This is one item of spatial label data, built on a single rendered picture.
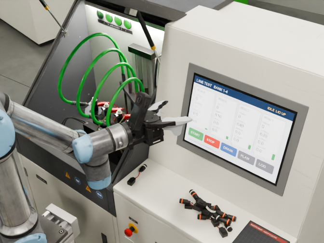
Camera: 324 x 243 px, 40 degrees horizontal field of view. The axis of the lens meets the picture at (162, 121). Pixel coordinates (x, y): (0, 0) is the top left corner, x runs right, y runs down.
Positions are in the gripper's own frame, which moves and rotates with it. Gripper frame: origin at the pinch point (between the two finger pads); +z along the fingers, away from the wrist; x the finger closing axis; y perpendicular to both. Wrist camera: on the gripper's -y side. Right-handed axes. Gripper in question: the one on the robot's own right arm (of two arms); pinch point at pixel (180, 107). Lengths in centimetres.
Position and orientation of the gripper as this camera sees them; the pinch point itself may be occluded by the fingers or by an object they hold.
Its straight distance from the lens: 141.8
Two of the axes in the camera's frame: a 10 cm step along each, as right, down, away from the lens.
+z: 8.7, -3.2, 3.8
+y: 0.9, 8.6, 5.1
